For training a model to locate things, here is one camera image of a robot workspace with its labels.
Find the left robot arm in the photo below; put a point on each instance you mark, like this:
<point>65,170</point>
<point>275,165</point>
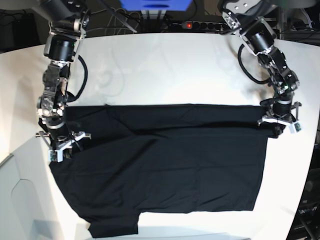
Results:
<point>245,19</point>

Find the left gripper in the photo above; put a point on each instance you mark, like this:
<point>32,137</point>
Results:
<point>280,111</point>

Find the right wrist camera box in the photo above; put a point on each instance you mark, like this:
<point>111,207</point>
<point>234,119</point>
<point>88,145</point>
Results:
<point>55,155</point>

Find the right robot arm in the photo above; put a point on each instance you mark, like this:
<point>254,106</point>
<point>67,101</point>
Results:
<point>68,21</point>

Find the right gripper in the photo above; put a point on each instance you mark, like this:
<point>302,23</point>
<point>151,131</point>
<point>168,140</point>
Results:
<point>59,138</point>

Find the black T-shirt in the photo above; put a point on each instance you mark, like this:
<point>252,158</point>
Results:
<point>162,159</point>

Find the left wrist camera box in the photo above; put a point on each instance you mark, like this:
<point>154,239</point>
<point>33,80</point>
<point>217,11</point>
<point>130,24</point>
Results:
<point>295,127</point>

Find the blue box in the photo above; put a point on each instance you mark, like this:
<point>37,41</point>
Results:
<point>168,5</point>

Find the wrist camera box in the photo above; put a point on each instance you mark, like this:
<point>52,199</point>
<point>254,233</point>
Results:
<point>295,127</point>
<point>55,155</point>

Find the black power strip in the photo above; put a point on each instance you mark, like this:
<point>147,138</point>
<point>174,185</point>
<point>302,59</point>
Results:
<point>196,26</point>

